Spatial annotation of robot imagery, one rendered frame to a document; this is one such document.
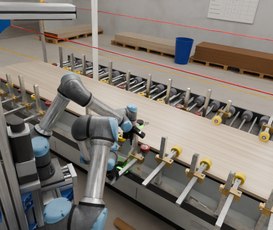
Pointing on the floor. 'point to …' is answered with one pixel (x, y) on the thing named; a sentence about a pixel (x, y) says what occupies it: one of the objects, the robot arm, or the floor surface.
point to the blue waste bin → (182, 50)
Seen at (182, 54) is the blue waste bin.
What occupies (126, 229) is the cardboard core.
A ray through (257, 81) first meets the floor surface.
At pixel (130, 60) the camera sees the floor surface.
